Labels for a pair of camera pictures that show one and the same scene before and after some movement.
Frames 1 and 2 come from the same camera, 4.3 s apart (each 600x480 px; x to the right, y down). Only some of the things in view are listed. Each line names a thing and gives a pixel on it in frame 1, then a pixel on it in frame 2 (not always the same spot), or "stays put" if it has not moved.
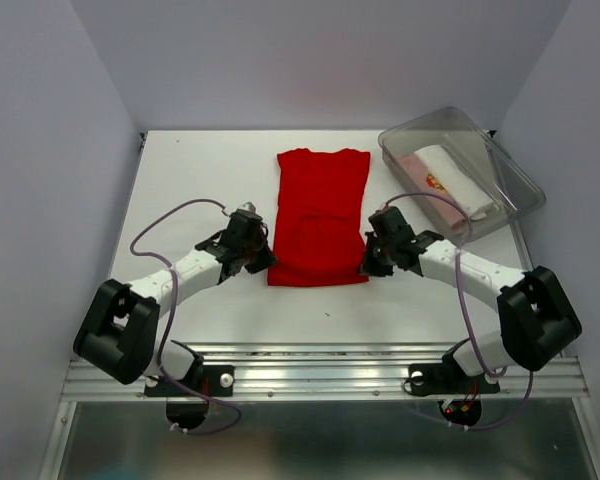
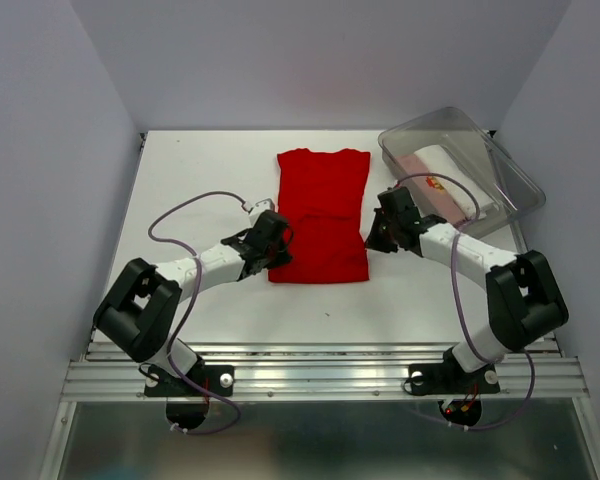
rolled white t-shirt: (455, 181) stays put
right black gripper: (368, 266) -> (373, 240)
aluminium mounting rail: (329, 372) stays put
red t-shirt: (317, 239) stays put
